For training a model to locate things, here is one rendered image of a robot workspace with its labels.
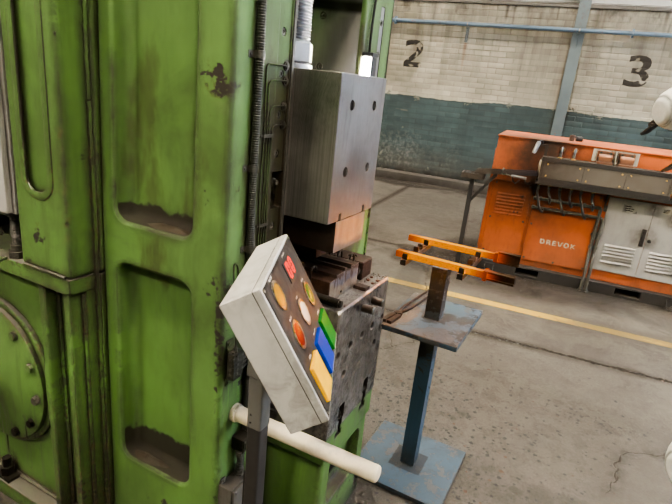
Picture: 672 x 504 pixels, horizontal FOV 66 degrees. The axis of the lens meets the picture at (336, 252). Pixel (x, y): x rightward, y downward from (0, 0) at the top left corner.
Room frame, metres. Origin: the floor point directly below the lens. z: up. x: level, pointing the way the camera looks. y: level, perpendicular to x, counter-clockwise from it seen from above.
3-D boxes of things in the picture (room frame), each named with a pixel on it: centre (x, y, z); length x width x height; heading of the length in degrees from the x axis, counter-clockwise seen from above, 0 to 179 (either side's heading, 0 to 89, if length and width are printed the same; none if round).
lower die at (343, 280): (1.60, 0.15, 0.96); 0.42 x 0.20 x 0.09; 64
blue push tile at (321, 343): (0.96, 0.01, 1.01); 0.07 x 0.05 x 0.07; 179
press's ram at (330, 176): (1.63, 0.14, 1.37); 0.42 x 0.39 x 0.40; 64
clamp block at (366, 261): (1.69, -0.06, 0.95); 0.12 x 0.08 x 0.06; 64
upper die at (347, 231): (1.60, 0.15, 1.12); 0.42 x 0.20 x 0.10; 64
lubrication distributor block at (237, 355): (1.22, 0.24, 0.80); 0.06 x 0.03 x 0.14; 154
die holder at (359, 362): (1.65, 0.14, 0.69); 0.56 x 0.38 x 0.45; 64
